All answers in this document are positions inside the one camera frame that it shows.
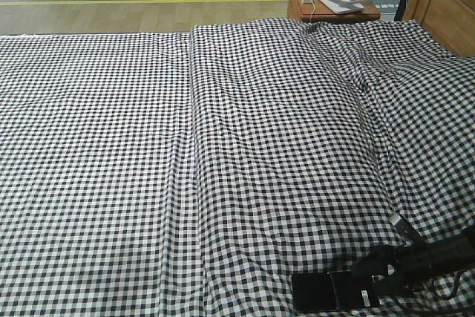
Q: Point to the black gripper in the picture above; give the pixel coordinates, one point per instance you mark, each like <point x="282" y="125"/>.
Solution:
<point x="407" y="262"/>

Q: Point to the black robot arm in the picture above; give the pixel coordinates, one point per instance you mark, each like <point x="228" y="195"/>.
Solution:
<point x="459" y="255"/>

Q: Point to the black white checkered bed sheet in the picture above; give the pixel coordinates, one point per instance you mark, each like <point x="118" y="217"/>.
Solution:
<point x="101" y="209"/>

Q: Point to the checkered pillow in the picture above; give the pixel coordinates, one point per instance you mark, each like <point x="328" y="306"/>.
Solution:
<point x="333" y="124"/>

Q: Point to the wooden headboard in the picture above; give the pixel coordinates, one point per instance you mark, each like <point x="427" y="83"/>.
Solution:
<point x="450" y="22"/>

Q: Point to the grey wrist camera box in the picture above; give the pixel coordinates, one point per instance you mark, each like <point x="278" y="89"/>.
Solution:
<point x="404" y="228"/>

